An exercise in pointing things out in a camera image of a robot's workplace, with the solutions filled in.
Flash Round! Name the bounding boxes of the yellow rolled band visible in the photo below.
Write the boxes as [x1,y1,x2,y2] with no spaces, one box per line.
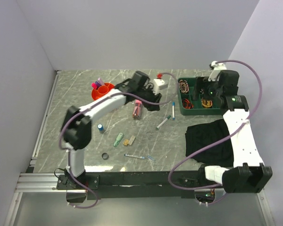
[201,98,213,108]

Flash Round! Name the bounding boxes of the blue glue stick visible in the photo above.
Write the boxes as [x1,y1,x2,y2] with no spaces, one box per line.
[97,124,105,134]

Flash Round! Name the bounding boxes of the blue capped white marker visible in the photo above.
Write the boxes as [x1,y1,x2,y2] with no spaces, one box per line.
[172,102,175,120]

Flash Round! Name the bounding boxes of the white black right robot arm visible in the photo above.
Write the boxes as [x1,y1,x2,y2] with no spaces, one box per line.
[197,69,273,193]

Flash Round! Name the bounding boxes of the green capped white marker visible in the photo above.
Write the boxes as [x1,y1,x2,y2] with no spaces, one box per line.
[156,115,171,129]

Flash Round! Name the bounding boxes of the orange round divided container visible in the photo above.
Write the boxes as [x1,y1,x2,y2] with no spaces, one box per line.
[91,82,115,100]

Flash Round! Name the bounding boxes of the green compartment tray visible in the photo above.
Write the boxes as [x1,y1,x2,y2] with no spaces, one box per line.
[177,77,221,116]

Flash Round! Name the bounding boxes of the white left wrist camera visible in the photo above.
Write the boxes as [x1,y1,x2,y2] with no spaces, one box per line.
[153,73,168,94]

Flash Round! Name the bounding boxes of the orange navy rolled band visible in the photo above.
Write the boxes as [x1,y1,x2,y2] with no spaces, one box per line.
[182,98,194,109]

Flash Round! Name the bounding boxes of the light purple highlighter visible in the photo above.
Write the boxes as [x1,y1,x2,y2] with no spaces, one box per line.
[97,78,105,86]

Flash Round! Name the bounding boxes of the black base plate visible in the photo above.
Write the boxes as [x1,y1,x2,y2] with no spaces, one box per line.
[56,171,215,199]

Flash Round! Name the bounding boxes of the pink capped black highlighter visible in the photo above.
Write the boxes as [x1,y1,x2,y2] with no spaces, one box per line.
[92,83,98,89]

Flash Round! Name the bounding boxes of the pink black rolled band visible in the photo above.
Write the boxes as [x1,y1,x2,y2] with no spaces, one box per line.
[179,80,189,94]

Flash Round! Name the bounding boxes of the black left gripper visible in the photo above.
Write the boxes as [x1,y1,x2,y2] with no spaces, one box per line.
[136,84,162,112]

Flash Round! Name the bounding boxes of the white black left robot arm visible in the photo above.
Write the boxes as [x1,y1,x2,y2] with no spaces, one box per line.
[58,71,168,189]

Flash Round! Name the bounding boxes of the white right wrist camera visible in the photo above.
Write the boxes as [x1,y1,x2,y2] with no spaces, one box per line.
[208,61,227,81]

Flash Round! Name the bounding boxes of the blue white pen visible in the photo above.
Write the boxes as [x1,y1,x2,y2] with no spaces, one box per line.
[124,154,146,159]

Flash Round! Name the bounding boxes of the black cloth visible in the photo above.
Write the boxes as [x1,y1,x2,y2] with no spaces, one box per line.
[185,119,234,167]

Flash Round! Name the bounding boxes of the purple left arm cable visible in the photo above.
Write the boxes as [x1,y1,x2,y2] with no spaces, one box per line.
[58,72,179,210]

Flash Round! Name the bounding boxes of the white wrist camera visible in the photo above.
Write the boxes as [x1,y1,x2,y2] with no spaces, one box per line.
[208,61,227,81]
[153,73,168,94]

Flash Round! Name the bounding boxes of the tan eraser block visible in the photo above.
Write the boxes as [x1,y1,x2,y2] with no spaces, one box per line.
[123,139,129,146]

